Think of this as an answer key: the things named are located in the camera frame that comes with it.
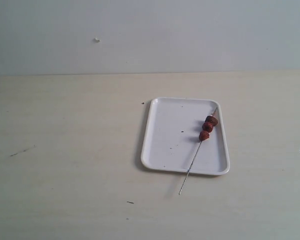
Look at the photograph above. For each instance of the red meat ball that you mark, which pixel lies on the red meat ball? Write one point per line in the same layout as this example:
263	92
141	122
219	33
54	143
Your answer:
204	135
211	119
208	126

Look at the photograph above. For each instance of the thin metal skewer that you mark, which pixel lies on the thin metal skewer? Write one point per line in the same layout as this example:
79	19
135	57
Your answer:
193	160

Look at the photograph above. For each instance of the white plastic tray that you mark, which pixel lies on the white plastic tray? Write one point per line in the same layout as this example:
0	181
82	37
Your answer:
171	137

